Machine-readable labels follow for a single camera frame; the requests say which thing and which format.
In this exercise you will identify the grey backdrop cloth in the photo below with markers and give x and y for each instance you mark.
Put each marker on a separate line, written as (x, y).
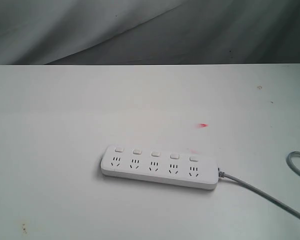
(149, 32)

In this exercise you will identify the white five-outlet power strip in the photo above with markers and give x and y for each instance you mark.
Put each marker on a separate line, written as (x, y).
(165, 167)

